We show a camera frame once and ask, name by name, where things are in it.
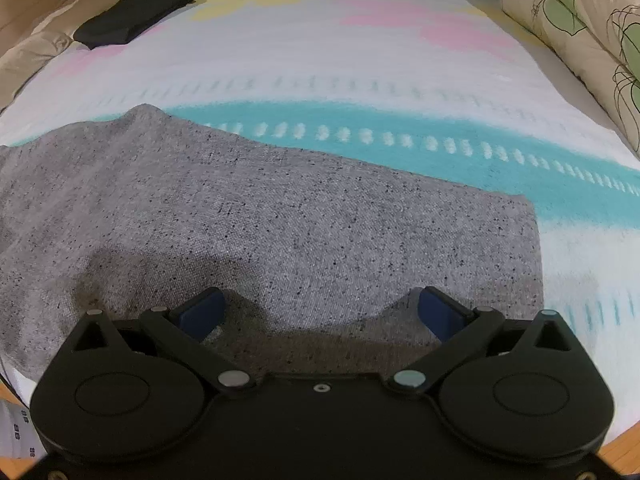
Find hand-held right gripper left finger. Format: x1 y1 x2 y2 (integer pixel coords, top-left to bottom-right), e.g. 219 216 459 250
60 287 256 400

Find grey speckled pants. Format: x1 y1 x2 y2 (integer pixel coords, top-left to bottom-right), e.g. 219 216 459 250
0 103 546 387

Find beige pillow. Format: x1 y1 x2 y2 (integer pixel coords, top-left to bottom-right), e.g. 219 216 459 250
0 0 85 111

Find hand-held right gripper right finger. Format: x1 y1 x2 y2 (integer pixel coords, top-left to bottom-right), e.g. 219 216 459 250
387 286 583 400

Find white printed sheet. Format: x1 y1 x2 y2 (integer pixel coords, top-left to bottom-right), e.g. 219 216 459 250
0 400 39 462

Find cream floral folded quilt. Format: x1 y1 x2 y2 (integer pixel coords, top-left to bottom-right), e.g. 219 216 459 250
500 0 640 157

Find pastel flower patterned bedsheet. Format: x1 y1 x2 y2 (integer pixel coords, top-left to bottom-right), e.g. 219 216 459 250
0 0 640 461

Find black folded cloth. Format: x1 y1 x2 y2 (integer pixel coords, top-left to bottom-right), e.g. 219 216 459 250
73 0 199 51

